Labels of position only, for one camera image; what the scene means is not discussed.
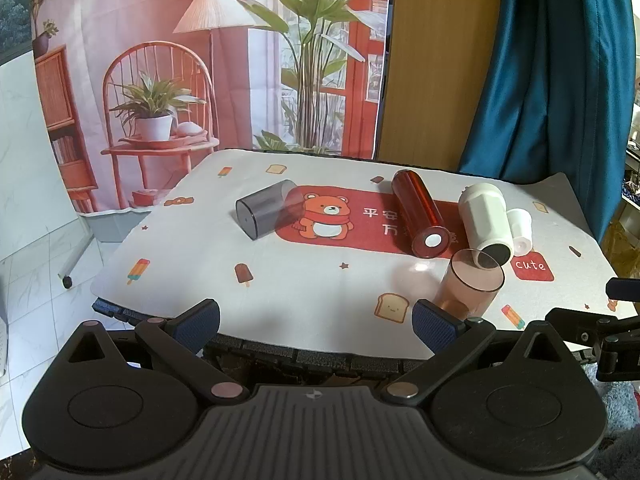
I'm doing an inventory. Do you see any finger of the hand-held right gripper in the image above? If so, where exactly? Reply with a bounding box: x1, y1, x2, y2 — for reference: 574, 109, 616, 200
605, 278, 640, 303
545, 307, 640, 382

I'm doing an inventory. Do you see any white wheeled stand leg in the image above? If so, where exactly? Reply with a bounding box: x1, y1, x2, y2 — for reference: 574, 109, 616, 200
57, 227, 94, 289

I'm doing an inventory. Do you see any white faceted cup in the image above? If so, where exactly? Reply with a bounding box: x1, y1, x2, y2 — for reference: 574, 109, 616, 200
458, 183, 514, 267

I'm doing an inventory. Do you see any wooden board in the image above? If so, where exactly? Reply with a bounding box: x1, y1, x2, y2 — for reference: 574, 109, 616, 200
376, 0, 507, 181

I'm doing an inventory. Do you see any printed room backdrop cloth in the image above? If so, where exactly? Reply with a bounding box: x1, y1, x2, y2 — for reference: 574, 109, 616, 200
30, 0, 397, 217

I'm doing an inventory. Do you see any red cylindrical cup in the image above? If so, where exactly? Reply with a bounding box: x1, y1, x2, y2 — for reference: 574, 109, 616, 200
391, 169, 451, 260

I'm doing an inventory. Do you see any blue curtain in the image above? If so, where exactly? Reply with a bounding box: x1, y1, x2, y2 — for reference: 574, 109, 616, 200
457, 0, 637, 200

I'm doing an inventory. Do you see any grey transparent cup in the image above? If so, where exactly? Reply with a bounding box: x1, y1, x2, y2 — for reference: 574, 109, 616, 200
235, 178, 306, 241

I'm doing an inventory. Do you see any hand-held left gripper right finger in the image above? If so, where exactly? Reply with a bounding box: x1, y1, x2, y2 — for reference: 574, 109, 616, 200
385, 299, 571, 406

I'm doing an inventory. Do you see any brown translucent cup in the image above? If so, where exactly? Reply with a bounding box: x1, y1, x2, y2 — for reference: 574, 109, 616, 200
432, 248, 506, 322

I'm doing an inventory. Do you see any small white cup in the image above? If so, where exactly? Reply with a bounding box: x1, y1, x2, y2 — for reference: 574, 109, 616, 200
506, 208, 534, 255

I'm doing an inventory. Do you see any grey fluffy cloth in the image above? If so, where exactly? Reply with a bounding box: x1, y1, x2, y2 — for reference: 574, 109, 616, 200
582, 360, 640, 480

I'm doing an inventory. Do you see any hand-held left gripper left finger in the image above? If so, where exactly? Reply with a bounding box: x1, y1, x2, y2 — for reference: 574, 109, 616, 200
59, 299, 251, 402

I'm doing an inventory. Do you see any printed bear table mat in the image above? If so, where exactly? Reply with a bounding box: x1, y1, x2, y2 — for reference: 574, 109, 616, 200
91, 148, 626, 362

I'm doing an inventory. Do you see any black foam table pad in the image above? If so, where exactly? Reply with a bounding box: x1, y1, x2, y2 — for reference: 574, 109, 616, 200
91, 297, 601, 377

